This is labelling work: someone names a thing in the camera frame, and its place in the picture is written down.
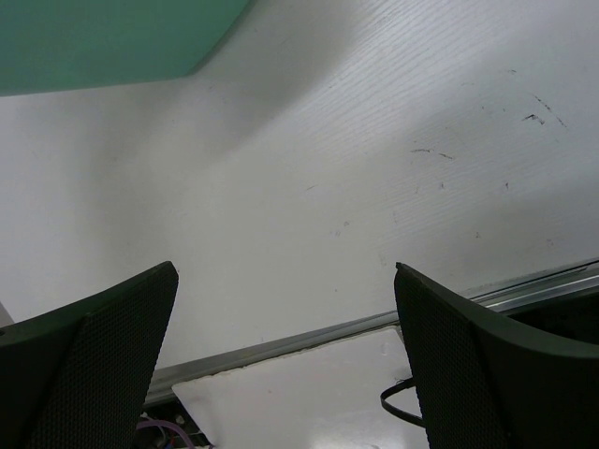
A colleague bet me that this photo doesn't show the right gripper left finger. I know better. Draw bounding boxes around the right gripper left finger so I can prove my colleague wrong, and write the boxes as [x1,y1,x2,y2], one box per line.
[1,262,179,448]

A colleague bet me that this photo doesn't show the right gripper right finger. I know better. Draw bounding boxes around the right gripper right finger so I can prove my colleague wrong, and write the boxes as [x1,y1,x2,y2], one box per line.
[394,264,598,448]

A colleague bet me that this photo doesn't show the green plastic bin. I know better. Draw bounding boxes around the green plastic bin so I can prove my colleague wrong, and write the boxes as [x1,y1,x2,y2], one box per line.
[1,0,248,95]

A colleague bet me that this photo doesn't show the black base cable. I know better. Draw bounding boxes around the black base cable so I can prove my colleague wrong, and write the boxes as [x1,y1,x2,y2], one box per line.
[379,376,425,429]

